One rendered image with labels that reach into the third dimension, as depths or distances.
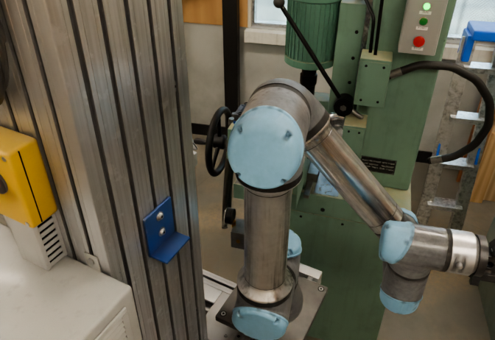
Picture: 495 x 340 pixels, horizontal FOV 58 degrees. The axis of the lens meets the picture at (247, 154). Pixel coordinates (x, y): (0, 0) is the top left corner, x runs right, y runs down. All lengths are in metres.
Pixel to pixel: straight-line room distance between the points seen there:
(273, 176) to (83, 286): 0.34
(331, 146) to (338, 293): 1.14
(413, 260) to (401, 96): 0.76
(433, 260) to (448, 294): 1.67
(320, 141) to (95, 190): 0.41
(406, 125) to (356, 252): 0.51
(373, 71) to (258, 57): 1.77
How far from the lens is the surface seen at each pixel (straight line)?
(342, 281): 1.87
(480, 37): 2.24
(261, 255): 0.85
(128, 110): 0.67
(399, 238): 0.82
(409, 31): 1.36
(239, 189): 1.47
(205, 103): 3.33
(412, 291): 0.89
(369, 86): 1.40
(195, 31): 3.13
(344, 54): 1.50
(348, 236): 1.70
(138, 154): 0.72
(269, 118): 0.67
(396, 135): 1.57
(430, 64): 1.41
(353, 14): 1.45
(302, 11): 1.46
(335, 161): 0.86
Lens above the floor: 1.79
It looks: 34 degrees down
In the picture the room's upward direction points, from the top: straight up
